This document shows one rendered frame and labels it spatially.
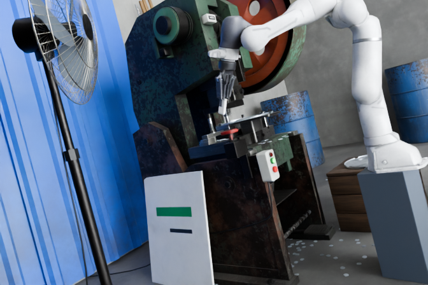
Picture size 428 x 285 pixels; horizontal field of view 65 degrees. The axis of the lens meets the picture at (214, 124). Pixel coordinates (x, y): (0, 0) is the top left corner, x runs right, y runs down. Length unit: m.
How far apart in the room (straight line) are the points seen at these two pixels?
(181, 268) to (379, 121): 1.22
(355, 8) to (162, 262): 1.59
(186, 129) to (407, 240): 1.15
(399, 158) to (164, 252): 1.29
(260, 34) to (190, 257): 1.16
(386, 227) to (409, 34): 3.57
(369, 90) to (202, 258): 1.10
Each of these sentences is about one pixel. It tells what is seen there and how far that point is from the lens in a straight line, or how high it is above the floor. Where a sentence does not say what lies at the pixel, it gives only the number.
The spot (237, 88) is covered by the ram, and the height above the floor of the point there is 0.96.
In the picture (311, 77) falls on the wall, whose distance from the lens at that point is 5.18.
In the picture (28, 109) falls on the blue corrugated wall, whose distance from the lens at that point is 2.47.
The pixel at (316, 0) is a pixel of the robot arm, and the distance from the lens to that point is 1.46.
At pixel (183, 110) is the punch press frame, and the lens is 1.88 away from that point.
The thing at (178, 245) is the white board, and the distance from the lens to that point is 1.91.
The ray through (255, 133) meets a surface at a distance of 1.77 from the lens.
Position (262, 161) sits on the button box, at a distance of 1.50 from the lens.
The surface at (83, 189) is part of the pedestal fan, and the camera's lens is 1.40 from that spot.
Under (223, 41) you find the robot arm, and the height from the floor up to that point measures 1.13.
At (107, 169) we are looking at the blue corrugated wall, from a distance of 2.65.
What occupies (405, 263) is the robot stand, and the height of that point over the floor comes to 0.08.
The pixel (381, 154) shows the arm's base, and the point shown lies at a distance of 1.50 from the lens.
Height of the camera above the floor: 0.83
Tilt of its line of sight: 1 degrees down
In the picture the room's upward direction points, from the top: 15 degrees counter-clockwise
